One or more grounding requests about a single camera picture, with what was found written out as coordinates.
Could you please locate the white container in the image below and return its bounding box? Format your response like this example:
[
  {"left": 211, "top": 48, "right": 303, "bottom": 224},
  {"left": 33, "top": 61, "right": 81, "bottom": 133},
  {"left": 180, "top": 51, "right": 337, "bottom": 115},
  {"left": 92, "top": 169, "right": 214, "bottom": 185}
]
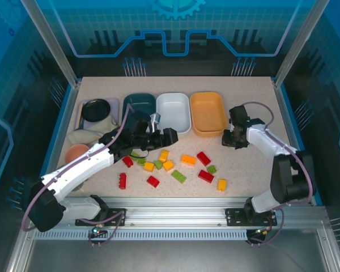
[{"left": 156, "top": 92, "right": 192, "bottom": 134}]

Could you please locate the orange lego brick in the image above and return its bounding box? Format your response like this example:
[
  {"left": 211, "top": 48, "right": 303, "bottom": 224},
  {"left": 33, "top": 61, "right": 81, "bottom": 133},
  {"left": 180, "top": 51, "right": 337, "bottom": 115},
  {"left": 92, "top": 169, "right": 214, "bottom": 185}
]
[{"left": 180, "top": 154, "right": 197, "bottom": 166}]

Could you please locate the orange container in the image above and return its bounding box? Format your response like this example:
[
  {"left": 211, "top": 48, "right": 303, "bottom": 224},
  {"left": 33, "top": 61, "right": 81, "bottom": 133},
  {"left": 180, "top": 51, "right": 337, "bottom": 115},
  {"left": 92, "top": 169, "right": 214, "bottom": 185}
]
[{"left": 189, "top": 91, "right": 228, "bottom": 138}]

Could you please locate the long green lego brick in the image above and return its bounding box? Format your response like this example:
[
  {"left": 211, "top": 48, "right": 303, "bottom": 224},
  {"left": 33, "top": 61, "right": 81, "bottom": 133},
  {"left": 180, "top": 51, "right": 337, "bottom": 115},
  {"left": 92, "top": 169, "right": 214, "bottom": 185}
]
[{"left": 171, "top": 169, "right": 188, "bottom": 184}]

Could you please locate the dark teal container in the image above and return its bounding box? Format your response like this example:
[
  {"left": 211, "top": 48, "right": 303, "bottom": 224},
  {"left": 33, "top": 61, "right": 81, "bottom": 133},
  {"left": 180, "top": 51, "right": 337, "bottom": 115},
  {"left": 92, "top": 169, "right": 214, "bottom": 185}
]
[{"left": 121, "top": 92, "right": 158, "bottom": 128}]

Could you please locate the lavender tray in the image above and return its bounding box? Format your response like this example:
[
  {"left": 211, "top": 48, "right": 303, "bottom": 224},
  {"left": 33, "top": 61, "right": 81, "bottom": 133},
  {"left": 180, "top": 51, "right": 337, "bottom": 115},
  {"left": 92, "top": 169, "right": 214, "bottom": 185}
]
[{"left": 78, "top": 97, "right": 120, "bottom": 131}]

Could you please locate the black round plate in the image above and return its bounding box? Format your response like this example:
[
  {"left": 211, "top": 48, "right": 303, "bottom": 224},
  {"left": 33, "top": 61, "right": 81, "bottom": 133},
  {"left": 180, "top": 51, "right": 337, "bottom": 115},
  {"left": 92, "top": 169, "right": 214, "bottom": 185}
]
[{"left": 82, "top": 98, "right": 112, "bottom": 123}]

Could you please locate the beige cloth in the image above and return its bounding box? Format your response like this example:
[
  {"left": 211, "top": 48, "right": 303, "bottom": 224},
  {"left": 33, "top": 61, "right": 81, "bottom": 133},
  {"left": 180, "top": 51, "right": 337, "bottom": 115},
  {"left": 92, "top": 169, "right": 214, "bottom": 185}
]
[{"left": 66, "top": 114, "right": 118, "bottom": 148}]

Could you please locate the pink bowl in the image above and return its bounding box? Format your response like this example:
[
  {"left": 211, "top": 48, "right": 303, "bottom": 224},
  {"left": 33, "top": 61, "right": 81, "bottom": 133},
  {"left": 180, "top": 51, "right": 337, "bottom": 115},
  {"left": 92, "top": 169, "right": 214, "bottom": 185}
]
[{"left": 64, "top": 143, "right": 90, "bottom": 164}]

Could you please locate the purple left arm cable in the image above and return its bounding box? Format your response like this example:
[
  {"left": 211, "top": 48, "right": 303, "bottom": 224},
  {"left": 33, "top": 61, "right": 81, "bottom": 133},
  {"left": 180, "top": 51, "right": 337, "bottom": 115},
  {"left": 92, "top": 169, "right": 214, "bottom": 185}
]
[{"left": 22, "top": 104, "right": 131, "bottom": 247}]

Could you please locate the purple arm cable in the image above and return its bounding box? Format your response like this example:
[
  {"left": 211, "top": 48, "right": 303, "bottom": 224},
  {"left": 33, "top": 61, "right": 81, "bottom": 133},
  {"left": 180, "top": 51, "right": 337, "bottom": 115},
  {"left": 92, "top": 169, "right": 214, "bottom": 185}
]
[
  {"left": 243, "top": 101, "right": 315, "bottom": 247},
  {"left": 22, "top": 104, "right": 131, "bottom": 247}
]

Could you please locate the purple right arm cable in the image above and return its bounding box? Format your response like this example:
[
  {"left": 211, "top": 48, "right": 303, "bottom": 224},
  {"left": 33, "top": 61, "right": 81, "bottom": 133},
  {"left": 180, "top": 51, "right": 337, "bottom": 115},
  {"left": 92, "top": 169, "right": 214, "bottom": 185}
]
[{"left": 243, "top": 101, "right": 315, "bottom": 247}]

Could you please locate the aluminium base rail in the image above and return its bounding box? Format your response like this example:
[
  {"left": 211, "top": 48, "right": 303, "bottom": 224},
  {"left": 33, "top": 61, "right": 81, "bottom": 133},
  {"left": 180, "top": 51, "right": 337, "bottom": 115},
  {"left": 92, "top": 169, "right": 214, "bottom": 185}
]
[{"left": 42, "top": 197, "right": 328, "bottom": 228}]

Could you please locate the slotted metal cable duct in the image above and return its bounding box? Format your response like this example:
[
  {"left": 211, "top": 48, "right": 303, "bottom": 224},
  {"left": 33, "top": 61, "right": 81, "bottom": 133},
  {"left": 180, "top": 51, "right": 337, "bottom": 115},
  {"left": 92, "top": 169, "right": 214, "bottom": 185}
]
[{"left": 33, "top": 229, "right": 249, "bottom": 240}]

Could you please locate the aluminium frame post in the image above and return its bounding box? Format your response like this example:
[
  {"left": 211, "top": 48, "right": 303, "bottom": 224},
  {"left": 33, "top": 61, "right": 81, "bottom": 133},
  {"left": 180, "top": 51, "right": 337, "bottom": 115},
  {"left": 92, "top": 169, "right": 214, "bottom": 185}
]
[
  {"left": 19, "top": 0, "right": 82, "bottom": 86},
  {"left": 273, "top": 0, "right": 323, "bottom": 87}
]

